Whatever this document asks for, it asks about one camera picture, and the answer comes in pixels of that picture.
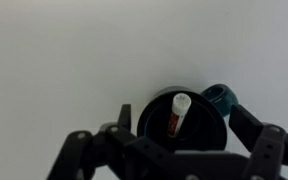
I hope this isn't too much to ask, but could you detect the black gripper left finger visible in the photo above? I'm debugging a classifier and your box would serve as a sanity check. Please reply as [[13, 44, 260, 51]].
[[45, 103, 172, 180]]

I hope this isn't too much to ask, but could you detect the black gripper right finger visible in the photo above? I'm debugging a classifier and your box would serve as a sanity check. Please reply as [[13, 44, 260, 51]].
[[229, 105, 288, 180]]

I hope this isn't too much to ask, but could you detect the red white marker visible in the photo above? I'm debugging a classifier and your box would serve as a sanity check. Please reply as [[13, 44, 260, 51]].
[[167, 93, 191, 138]]

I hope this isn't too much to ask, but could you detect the dark blue enamel mug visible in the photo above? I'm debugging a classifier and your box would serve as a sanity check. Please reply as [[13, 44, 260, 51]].
[[137, 84, 238, 152]]

